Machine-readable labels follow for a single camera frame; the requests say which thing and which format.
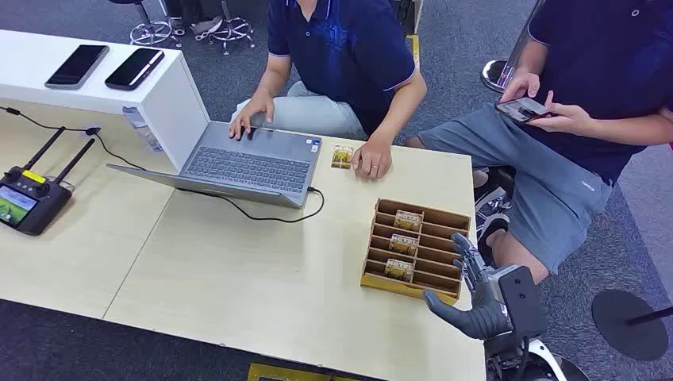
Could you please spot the phone person's left hand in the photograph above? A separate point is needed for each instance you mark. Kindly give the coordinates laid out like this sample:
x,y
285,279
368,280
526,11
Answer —
x,y
565,118

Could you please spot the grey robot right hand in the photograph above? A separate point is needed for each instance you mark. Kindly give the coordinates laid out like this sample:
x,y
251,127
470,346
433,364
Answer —
x,y
483,318

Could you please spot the black and white sandal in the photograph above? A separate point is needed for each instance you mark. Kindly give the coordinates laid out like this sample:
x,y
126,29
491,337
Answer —
x,y
491,231

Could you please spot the hotel key card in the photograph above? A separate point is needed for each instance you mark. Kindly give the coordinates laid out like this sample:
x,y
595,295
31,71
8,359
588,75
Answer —
x,y
408,221
398,270
404,245
342,157

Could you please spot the chrome stanchion base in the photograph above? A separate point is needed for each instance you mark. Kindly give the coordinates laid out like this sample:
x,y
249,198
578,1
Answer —
x,y
497,72

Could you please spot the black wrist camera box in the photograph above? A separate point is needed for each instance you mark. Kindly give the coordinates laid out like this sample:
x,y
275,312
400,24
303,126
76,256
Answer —
x,y
523,300

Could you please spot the yellow frame piece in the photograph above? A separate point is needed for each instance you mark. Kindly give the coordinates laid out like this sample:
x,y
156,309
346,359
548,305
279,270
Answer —
x,y
284,373

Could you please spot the laptop person's right hand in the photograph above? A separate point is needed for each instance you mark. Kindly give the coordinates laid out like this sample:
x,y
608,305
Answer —
x,y
252,113

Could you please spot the grey-edged smartphone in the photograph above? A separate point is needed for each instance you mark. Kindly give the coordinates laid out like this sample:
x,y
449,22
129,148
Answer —
x,y
78,65

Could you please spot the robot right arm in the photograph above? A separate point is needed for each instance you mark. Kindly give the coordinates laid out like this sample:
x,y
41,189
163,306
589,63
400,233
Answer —
x,y
541,358

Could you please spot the person at laptop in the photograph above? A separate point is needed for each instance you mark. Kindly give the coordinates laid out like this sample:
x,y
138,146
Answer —
x,y
342,58

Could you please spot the laptop person's left hand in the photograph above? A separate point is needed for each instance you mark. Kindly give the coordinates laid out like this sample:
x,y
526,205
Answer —
x,y
374,158

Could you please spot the wooden card holder tray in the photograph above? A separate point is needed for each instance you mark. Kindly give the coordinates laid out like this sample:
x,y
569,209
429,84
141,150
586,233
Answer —
x,y
389,284

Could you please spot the white counter shelf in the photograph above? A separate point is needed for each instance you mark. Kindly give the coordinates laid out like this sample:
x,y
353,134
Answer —
x,y
168,105

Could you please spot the person holding phone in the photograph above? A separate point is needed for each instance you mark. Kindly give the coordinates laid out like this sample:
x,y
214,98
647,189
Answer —
x,y
557,179

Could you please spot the grey laptop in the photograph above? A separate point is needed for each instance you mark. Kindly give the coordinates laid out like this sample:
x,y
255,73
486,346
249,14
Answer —
x,y
247,168

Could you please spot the black remote controller with screen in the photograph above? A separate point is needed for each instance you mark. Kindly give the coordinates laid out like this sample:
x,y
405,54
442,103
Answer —
x,y
31,202

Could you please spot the phone person's right hand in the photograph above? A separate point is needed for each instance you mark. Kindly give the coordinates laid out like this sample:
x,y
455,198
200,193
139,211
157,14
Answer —
x,y
520,85

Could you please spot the black smartphone with lit screen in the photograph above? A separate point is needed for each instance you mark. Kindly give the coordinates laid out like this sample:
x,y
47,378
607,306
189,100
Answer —
x,y
521,109

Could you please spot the chrome stool base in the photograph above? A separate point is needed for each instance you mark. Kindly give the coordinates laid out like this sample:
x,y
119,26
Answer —
x,y
231,29
152,32

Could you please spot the clear sticker label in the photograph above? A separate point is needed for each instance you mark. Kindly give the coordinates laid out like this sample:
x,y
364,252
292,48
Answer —
x,y
141,129

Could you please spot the black round stand base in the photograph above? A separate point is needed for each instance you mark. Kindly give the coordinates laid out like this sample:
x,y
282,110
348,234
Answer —
x,y
625,326

